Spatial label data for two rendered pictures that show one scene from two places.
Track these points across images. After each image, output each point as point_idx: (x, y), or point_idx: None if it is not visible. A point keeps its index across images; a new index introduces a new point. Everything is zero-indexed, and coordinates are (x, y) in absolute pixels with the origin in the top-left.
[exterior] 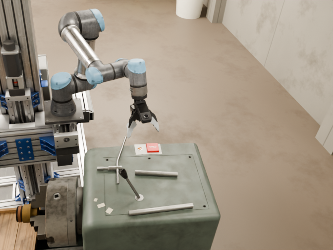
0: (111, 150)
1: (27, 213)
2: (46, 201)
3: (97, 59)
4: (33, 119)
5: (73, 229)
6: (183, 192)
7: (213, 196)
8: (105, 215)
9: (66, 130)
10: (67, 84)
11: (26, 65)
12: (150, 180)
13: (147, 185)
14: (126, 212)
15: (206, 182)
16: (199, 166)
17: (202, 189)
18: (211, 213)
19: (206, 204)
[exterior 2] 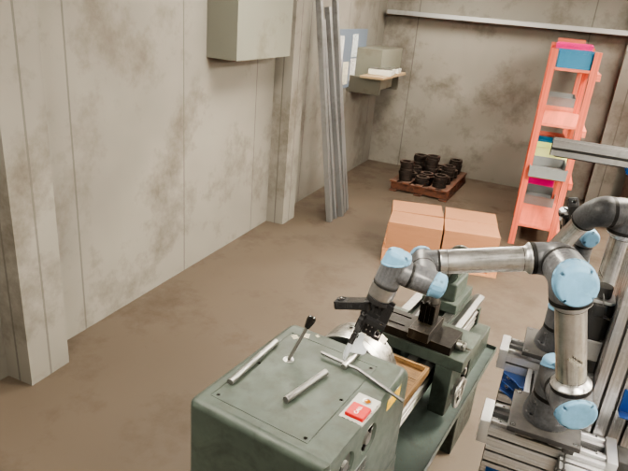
0: (385, 378)
1: None
2: (350, 322)
3: (440, 252)
4: None
5: None
6: (256, 391)
7: (221, 412)
8: (292, 333)
9: (505, 421)
10: (543, 364)
11: (606, 341)
12: (303, 378)
13: (298, 373)
14: (280, 344)
15: (245, 420)
16: (278, 434)
17: (240, 409)
18: (204, 392)
19: (217, 397)
